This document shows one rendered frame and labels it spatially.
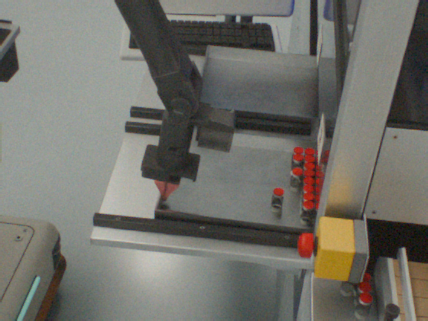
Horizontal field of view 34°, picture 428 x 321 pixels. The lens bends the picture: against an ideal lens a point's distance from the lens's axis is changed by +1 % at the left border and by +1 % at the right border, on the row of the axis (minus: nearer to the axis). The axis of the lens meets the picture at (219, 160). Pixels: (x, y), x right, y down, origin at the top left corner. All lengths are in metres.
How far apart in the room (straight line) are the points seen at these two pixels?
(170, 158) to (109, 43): 2.34
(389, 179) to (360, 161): 0.06
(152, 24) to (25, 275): 1.13
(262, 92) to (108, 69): 1.76
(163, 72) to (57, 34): 2.54
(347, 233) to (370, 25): 0.34
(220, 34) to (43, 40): 1.72
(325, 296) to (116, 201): 0.43
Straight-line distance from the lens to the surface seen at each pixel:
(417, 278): 1.23
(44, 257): 2.13
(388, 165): 1.11
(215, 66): 1.74
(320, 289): 1.24
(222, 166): 1.44
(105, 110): 3.08
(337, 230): 1.12
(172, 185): 1.27
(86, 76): 3.31
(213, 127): 1.19
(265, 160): 1.46
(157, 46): 1.11
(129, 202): 1.36
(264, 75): 1.72
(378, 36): 0.97
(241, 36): 1.98
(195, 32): 1.98
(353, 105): 1.03
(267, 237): 1.28
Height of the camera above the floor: 1.81
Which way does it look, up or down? 40 degrees down
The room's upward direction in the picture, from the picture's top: 4 degrees clockwise
